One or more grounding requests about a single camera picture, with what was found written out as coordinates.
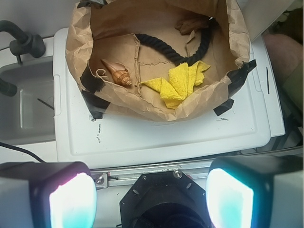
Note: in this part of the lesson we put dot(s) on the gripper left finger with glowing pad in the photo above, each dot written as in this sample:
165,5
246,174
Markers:
47,195

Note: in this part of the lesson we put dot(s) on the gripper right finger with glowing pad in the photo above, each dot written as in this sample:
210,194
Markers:
259,191

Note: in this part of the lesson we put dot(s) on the orange spiral sea shell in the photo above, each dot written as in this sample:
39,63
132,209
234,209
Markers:
119,72

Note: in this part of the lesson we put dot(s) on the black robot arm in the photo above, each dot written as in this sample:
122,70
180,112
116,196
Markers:
165,202

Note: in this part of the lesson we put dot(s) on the grey sink basin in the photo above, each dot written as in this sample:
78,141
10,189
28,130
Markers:
28,116

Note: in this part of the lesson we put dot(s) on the yellow microfiber cloth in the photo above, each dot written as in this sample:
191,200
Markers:
181,83

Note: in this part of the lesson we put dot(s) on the black sink faucet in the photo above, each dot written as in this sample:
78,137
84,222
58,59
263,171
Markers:
24,42

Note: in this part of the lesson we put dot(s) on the crumpled brown paper bag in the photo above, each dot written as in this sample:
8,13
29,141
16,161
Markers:
140,34

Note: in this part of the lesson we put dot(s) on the brown bark piece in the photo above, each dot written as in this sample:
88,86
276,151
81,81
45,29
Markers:
186,26

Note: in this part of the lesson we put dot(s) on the aluminium frame rail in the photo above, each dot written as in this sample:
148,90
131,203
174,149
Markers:
125,176

